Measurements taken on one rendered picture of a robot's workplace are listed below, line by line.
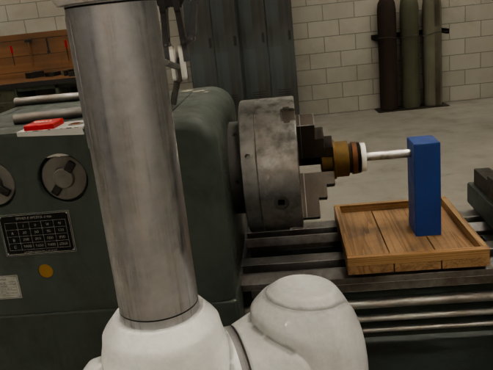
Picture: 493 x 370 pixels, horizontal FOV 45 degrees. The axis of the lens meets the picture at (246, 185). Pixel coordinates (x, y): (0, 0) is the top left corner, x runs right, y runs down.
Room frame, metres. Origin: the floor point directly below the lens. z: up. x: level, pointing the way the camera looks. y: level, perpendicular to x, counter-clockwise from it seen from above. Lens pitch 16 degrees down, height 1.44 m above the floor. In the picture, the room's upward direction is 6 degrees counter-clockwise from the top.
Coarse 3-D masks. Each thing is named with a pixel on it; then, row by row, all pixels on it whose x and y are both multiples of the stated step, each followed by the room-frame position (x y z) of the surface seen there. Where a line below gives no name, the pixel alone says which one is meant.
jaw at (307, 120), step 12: (288, 120) 1.27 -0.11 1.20; (300, 120) 1.29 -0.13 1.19; (312, 120) 1.28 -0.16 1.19; (300, 132) 1.28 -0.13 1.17; (312, 132) 1.28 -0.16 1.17; (300, 144) 1.30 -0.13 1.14; (312, 144) 1.30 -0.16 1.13; (324, 144) 1.32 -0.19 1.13; (300, 156) 1.32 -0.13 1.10; (312, 156) 1.32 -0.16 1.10; (324, 156) 1.32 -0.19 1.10
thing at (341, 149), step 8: (336, 144) 1.34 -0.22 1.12; (344, 144) 1.34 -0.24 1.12; (352, 144) 1.34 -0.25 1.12; (336, 152) 1.32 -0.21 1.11; (344, 152) 1.32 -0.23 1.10; (352, 152) 1.32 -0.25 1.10; (360, 152) 1.32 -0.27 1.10; (320, 160) 1.38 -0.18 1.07; (328, 160) 1.33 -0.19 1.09; (336, 160) 1.31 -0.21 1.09; (344, 160) 1.31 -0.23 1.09; (352, 160) 1.32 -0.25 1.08; (360, 160) 1.31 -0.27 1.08; (328, 168) 1.33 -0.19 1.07; (336, 168) 1.31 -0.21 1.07; (344, 168) 1.31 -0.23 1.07; (352, 168) 1.32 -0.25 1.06; (360, 168) 1.32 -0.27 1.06; (336, 176) 1.32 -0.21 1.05
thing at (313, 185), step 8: (304, 176) 1.33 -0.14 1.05; (312, 176) 1.32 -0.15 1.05; (320, 176) 1.32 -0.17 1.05; (328, 176) 1.32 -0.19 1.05; (304, 184) 1.32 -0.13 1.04; (312, 184) 1.32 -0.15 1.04; (320, 184) 1.31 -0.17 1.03; (328, 184) 1.32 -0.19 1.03; (304, 192) 1.31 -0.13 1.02; (312, 192) 1.31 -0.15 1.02; (320, 192) 1.30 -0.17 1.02; (304, 200) 1.30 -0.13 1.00; (312, 200) 1.30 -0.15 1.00; (304, 208) 1.29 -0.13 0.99; (312, 208) 1.29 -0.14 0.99; (304, 216) 1.28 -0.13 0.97; (312, 216) 1.28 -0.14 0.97; (320, 216) 1.28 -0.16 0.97
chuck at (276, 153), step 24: (288, 96) 1.37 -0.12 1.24; (264, 120) 1.27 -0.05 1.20; (264, 144) 1.23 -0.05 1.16; (288, 144) 1.23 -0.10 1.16; (264, 168) 1.22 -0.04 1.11; (288, 168) 1.21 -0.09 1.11; (264, 192) 1.21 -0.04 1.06; (288, 192) 1.21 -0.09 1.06; (264, 216) 1.23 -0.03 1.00; (288, 216) 1.23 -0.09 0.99
